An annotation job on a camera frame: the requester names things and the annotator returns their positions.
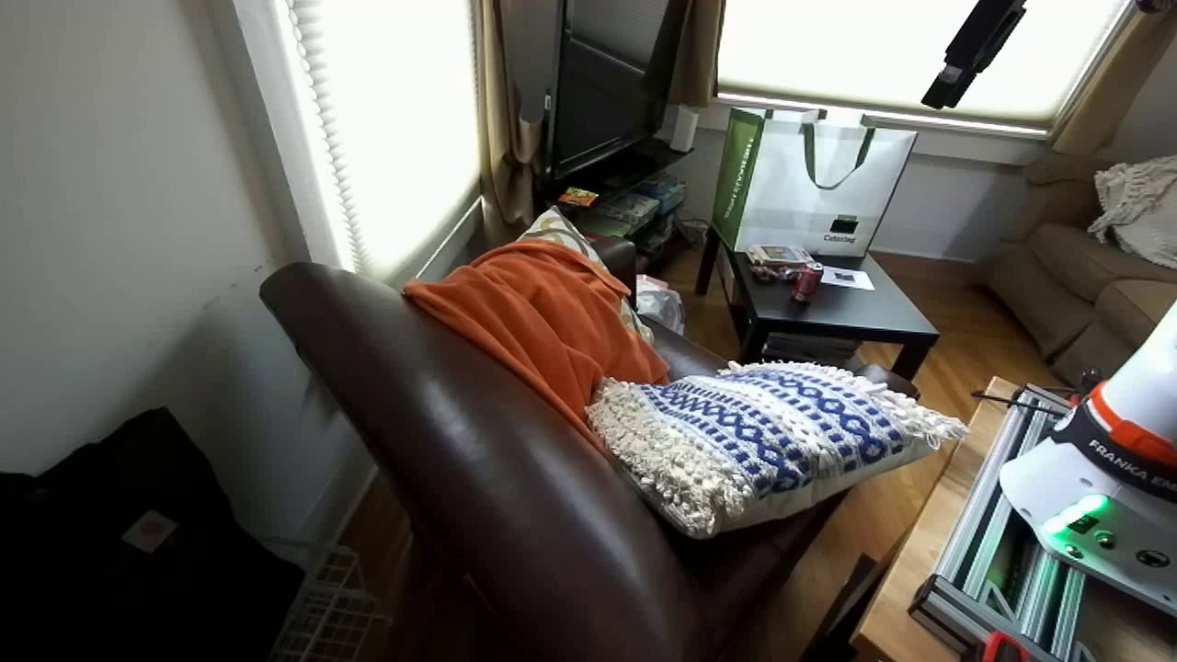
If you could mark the orange towel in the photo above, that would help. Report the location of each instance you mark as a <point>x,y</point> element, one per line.
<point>544,315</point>

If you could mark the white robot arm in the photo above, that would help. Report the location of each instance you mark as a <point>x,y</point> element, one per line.
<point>1102,487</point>

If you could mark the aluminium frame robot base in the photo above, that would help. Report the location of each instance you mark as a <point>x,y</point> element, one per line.
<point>993,577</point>

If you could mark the dark brown leather sofa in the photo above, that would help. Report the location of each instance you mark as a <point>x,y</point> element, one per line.
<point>554,540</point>

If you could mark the clear plastic storage bin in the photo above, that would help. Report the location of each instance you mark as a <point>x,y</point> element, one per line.
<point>658,302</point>

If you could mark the small orange box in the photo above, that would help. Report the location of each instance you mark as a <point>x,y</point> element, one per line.
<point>578,196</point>

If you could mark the blue and white fringed pillow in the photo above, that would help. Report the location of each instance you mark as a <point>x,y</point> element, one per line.
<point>759,443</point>

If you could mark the black coffee table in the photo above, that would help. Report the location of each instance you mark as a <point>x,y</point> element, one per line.
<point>878,315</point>

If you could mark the colourful book on table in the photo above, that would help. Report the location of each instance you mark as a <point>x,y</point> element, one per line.
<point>775,263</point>

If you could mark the red soda can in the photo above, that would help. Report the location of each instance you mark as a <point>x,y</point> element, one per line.
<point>807,285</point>

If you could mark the white paper on table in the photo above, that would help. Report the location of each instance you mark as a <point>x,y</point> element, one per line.
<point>846,278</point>

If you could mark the white and green shopping bag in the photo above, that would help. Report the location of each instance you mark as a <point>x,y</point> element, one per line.
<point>807,186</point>

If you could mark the black flat screen television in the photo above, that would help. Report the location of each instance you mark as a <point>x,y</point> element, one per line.
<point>613,83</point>

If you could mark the beige curtain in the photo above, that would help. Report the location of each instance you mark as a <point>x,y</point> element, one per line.
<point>507,137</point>

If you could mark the beige couch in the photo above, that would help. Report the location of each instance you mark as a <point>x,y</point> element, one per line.
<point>1080,299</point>

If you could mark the black bag on floor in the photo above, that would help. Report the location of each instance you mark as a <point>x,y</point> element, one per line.
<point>129,555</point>

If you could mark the white cloth on couch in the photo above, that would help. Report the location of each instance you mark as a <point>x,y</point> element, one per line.
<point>1138,208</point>

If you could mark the white wire basket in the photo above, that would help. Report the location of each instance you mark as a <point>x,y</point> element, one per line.
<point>332,614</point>

